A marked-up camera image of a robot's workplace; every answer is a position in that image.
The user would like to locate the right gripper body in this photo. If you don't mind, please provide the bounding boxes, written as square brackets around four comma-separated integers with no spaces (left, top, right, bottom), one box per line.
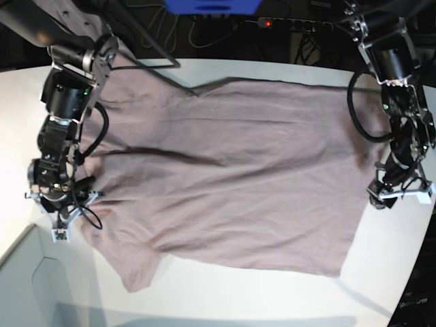
[25,191,103,232]

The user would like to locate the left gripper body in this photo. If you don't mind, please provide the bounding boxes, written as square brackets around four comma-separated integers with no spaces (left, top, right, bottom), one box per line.
[367,166,435,208]

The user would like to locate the mauve t-shirt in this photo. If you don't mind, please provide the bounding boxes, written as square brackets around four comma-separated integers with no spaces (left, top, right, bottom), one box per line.
[78,57,384,292]

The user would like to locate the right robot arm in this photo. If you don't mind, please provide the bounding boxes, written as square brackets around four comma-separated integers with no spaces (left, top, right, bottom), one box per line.
[1,1,119,241]

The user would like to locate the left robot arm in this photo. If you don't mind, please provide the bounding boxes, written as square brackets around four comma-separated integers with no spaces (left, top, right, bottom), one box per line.
[342,1,435,209]

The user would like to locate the white cardboard box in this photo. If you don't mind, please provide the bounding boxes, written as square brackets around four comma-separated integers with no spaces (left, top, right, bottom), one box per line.
[1,225,108,326]

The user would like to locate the black power strip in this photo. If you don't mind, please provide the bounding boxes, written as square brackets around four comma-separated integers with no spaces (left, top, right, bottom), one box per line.
[256,17,334,33]

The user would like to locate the blue plastic bin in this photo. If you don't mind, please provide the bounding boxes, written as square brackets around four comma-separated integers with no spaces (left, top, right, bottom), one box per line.
[164,0,262,15]

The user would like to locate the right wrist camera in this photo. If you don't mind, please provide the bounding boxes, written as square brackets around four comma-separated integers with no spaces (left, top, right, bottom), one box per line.
[51,228,71,243]

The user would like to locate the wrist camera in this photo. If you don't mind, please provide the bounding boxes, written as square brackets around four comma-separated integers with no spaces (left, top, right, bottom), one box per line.
[416,189,433,204]
[51,228,71,243]

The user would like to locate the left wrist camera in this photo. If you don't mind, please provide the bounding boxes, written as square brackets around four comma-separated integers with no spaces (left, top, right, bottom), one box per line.
[416,189,433,204]

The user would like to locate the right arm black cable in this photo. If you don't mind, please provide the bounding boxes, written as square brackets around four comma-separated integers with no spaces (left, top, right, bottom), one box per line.
[78,102,110,157]

